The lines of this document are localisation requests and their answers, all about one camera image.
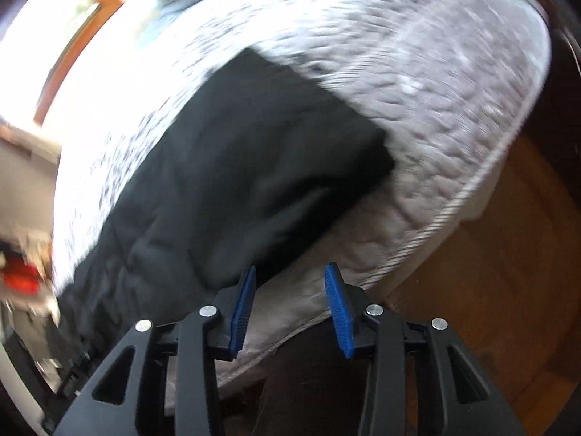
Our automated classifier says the wooden window frame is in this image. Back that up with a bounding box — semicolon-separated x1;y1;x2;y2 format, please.
34;0;124;124

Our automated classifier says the white quilted leaf-print bed cover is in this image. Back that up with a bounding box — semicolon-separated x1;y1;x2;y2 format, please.
52;0;553;391

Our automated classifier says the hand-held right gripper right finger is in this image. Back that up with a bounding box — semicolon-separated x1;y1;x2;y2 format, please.
323;262;527;436

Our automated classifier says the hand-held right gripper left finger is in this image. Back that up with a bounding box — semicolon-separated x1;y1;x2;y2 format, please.
54;264;259;436

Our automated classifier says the black jacket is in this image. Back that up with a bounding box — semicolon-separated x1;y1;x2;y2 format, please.
54;48;395;364

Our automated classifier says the red cloth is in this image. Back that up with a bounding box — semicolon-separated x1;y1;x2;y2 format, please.
0;259;42;297

